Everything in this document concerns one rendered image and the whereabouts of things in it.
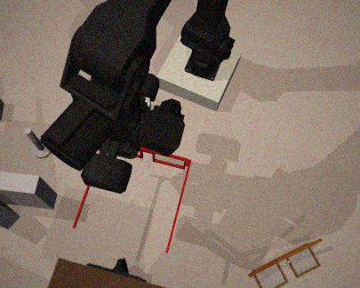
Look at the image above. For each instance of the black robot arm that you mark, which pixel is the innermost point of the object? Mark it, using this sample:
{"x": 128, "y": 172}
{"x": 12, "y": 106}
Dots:
{"x": 114, "y": 46}

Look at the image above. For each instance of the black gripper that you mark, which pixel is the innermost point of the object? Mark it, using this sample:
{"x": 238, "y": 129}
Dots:
{"x": 104, "y": 170}

